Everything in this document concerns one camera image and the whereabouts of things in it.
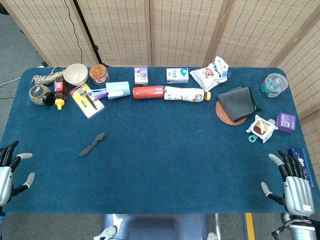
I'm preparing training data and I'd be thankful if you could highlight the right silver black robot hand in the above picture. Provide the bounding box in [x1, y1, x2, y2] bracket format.
[260, 150, 315, 217]

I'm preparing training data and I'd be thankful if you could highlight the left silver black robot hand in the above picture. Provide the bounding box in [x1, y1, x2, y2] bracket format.
[0, 140, 36, 207]

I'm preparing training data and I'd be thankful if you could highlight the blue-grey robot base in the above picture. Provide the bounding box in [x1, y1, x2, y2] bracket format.
[101, 213, 208, 240]

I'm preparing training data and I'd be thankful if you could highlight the long dark blue box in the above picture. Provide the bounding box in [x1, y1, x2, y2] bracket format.
[286, 148, 315, 188]

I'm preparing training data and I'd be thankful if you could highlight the small purple box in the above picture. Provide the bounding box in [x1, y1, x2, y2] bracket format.
[275, 112, 297, 134]

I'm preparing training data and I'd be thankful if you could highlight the white red snack packet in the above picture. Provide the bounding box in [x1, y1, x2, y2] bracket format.
[245, 114, 279, 144]

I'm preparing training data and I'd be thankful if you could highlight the metal table leg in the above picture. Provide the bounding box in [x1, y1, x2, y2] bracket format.
[214, 213, 222, 237]

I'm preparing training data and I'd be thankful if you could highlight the glass jar with black lid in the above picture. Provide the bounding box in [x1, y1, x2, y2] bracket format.
[28, 84, 55, 106]

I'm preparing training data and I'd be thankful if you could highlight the red sauce bottle yellow cap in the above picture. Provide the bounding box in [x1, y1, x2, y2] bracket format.
[53, 77, 69, 111]

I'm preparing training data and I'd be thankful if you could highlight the grey folded cloth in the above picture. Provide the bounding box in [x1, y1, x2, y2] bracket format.
[216, 86, 262, 123]

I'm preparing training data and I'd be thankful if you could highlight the razor in yellow blister pack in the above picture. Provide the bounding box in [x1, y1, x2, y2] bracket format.
[69, 83, 105, 119]

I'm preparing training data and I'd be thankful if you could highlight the clear jar of clips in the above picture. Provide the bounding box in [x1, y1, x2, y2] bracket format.
[259, 72, 289, 99]

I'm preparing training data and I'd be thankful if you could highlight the brown woven round coaster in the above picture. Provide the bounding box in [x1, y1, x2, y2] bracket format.
[215, 99, 248, 126]

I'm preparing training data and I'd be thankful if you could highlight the beige bowl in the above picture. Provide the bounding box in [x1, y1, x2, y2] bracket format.
[63, 63, 89, 86]

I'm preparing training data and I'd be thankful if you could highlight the clear jar of rubber bands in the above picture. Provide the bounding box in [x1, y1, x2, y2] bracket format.
[88, 63, 110, 86]

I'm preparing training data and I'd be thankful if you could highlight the light blue plastic holder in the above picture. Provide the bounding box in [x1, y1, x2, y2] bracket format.
[105, 81, 131, 100]

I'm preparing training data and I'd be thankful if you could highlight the blue table mat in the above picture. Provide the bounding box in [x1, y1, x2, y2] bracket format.
[0, 66, 320, 215]

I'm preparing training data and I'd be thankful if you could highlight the white snack bag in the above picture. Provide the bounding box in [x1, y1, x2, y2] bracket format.
[189, 55, 230, 92]

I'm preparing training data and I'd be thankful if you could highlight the white drink bottle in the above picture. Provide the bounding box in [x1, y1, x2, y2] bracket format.
[163, 85, 212, 103]

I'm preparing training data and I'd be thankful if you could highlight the black tripod stand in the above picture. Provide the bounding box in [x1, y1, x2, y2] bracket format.
[72, 0, 104, 66]

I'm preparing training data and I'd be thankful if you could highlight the red cylindrical can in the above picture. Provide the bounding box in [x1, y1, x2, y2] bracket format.
[132, 85, 165, 100]

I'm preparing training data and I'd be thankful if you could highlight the white blue milk carton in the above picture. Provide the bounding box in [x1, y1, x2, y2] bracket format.
[166, 67, 190, 85]

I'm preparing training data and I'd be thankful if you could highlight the small purple white carton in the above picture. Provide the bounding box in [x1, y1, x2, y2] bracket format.
[134, 67, 149, 86]

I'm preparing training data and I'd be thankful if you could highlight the bamboo folding screen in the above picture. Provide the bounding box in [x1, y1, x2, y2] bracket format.
[0, 0, 320, 176]

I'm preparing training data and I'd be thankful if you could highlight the white floor cable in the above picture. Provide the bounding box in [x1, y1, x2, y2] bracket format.
[0, 76, 22, 87]

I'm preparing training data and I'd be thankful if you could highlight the beige rope bundle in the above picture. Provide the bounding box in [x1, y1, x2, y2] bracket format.
[31, 68, 66, 85]

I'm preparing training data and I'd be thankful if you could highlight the thin black cable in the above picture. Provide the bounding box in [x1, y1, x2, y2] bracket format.
[64, 0, 83, 66]

